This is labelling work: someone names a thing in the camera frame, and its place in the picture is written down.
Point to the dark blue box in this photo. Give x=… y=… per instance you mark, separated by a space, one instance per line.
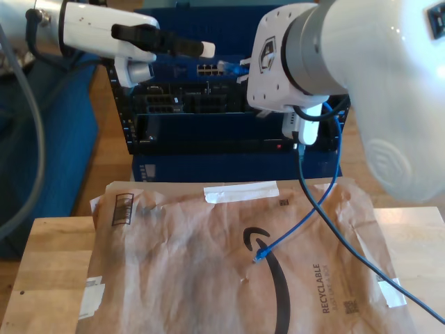
x=226 y=167

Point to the black rack server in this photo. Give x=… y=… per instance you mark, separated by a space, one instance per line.
x=194 y=101

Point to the blue network switch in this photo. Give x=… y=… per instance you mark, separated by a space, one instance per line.
x=226 y=28

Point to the brown paper mailer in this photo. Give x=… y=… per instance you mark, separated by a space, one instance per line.
x=174 y=261

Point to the blue sofa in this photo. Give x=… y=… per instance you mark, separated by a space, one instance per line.
x=62 y=156

